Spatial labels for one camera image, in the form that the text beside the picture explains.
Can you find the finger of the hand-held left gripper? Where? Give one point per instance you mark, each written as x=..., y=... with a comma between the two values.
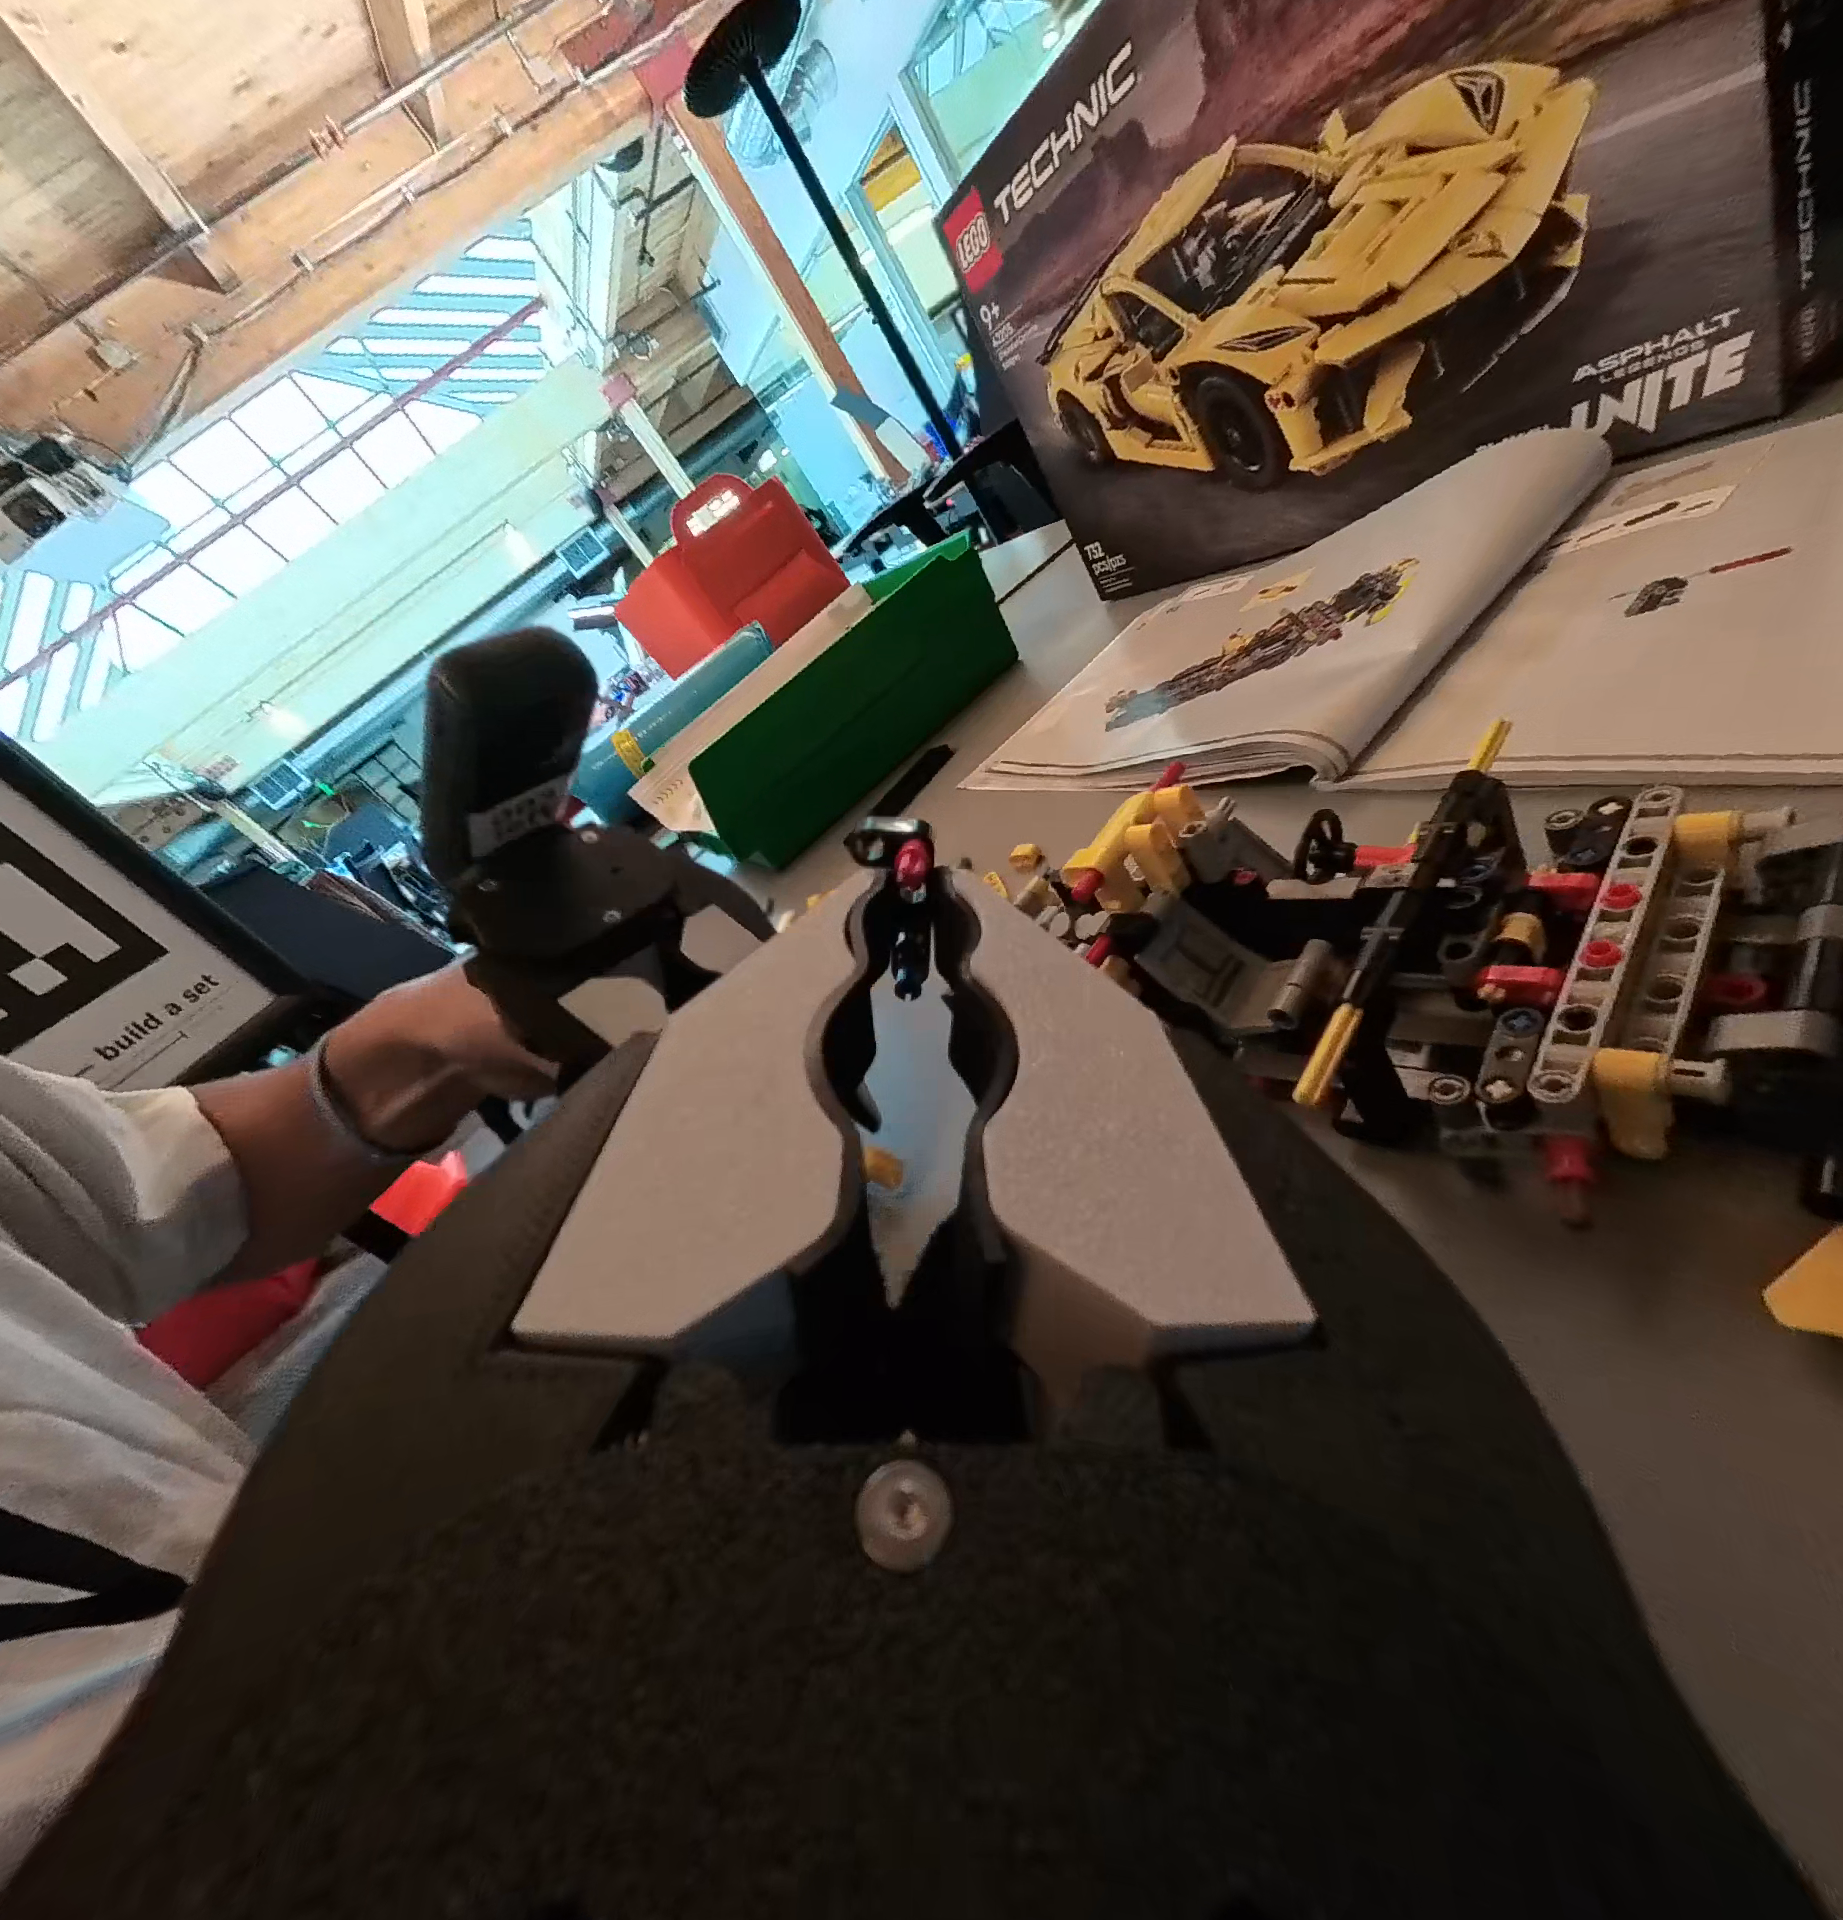
x=621, y=1013
x=718, y=948

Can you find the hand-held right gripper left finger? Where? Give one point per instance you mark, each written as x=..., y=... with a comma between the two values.
x=710, y=1185

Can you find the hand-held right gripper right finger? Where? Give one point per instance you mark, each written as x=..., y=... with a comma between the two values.
x=1130, y=1185

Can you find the black lego connector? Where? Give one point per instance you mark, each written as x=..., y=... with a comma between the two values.
x=906, y=923

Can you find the lego car model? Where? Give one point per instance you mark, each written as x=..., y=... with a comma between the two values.
x=1537, y=976

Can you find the yellow lego panel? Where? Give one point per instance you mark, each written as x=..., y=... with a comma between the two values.
x=1827, y=1291

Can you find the lego instruction booklet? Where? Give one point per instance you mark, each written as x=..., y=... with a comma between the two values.
x=1686, y=660

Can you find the lego set box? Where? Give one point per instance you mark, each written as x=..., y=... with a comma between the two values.
x=1460, y=181

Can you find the person's left hand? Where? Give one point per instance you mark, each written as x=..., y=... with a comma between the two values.
x=427, y=1059

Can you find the paper sheets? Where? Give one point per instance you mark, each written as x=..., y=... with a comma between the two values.
x=665, y=788

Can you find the teal roll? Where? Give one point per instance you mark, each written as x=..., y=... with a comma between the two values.
x=681, y=705

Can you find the black office chair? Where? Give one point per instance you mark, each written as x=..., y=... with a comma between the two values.
x=337, y=930

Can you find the green plastic bin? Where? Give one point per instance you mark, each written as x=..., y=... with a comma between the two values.
x=859, y=721

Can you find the orange bag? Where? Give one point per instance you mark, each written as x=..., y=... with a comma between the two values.
x=741, y=570

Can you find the grey wristband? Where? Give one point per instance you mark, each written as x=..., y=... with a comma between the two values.
x=328, y=1112

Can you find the square code card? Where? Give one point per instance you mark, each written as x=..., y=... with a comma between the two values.
x=49, y=902

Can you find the red object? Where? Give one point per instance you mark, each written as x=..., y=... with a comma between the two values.
x=230, y=1321

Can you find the black floor lamp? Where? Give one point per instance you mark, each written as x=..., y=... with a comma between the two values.
x=801, y=150

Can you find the black lego frame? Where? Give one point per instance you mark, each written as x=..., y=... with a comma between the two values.
x=906, y=787

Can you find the ceiling mounted camera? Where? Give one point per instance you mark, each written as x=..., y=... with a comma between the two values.
x=27, y=505

